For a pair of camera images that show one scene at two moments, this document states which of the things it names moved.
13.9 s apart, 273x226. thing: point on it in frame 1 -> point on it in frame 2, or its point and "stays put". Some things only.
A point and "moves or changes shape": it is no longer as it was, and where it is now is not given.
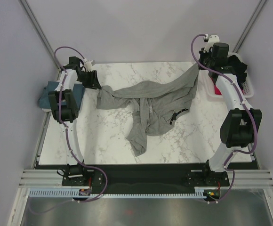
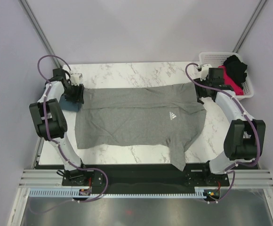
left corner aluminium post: (41, 35) stays put
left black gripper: (92, 84) -> (78, 96)
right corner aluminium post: (260, 7) stays put
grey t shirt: (154, 105) moves or changes shape
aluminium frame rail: (33, 178) stays put
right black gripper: (203, 54) -> (199, 93)
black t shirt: (239, 68) stays put
